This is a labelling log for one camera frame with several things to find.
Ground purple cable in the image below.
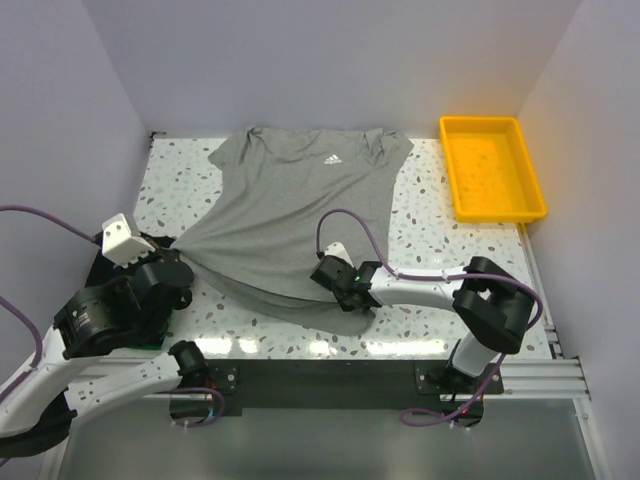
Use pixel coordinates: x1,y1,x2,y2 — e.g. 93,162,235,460
314,208,545,429
0,204,226,429

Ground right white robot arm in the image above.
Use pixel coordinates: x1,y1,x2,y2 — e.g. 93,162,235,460
310,254,542,393

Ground grey t shirt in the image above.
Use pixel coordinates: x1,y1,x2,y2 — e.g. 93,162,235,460
175,127,413,336

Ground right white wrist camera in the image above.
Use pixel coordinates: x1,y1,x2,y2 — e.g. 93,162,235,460
323,242,352,263

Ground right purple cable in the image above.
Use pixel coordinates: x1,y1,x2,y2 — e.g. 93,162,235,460
314,208,545,429

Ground yellow plastic bin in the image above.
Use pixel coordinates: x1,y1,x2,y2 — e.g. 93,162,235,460
439,116,548,224

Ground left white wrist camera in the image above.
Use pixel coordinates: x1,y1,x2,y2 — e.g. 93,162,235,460
101,213,156,268

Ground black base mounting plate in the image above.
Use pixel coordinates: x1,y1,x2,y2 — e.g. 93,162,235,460
198,359,504,416

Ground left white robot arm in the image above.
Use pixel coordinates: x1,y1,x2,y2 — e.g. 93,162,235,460
1,249,208,458

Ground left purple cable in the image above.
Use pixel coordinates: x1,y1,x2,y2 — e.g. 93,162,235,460
0,204,226,429

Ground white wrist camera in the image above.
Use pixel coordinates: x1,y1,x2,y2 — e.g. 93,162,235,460
323,242,352,263
101,213,156,268

